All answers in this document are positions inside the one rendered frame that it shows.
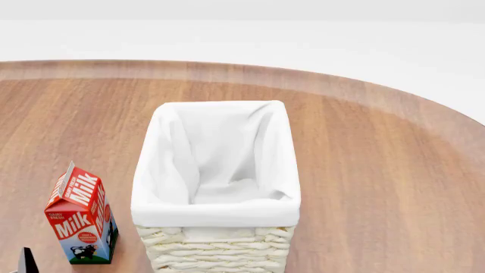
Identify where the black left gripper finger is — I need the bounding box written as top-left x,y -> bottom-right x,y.
17,246 -> 40,273

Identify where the white lined wicker basket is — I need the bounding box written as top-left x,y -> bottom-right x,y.
130,99 -> 302,273

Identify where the red milk carton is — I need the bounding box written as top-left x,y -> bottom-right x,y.
44,160 -> 120,265

